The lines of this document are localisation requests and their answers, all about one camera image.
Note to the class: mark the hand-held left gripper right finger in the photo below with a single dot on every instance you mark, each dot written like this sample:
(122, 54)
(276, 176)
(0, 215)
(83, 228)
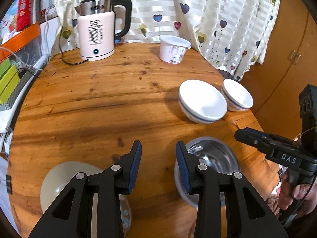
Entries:
(182, 168)

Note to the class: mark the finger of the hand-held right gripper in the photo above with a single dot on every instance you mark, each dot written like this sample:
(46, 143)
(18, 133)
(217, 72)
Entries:
(250, 137)
(282, 140)

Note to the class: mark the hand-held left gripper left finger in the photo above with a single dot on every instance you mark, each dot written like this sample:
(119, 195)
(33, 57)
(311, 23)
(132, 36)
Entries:
(135, 168)

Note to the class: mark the stainless steel bowl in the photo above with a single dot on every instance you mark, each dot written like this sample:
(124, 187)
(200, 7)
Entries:
(213, 153)

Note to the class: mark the small white blue-banded bowl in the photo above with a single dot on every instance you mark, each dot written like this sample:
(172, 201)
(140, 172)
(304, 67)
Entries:
(237, 95)

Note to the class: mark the large white blue-banded bowl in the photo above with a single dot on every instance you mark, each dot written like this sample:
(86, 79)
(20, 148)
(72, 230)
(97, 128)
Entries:
(203, 99)

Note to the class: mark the beige plate with blue print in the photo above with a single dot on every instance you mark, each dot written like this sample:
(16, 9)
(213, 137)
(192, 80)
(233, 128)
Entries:
(62, 178)

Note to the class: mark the person's right hand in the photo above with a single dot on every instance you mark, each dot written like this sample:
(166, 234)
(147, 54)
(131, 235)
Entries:
(303, 193)

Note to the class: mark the wooden cabinet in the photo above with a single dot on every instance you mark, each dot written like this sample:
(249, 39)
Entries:
(284, 67)

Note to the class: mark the white plastic tub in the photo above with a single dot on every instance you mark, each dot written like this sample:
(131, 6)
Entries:
(173, 52)

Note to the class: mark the black binder clip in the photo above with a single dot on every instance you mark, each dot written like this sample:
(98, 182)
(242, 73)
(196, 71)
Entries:
(8, 184)

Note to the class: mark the white electric kettle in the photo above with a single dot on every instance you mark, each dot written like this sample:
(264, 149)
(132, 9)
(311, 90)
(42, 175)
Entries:
(96, 37)

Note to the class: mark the zigzag patterned box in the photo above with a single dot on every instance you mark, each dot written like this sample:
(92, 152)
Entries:
(22, 84)

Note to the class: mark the white striped heart curtain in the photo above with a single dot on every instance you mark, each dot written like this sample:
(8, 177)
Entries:
(198, 5)

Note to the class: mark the lime green box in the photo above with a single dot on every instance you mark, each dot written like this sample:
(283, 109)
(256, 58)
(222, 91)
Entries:
(10, 86)

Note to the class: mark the clear storage box orange lid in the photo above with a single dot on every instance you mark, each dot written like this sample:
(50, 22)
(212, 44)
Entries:
(24, 33)

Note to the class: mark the red snack package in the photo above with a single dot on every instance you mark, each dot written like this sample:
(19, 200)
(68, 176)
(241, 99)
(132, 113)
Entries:
(24, 7)

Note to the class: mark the colourful printed bag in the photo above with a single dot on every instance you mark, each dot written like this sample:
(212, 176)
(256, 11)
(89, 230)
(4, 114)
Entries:
(10, 17)

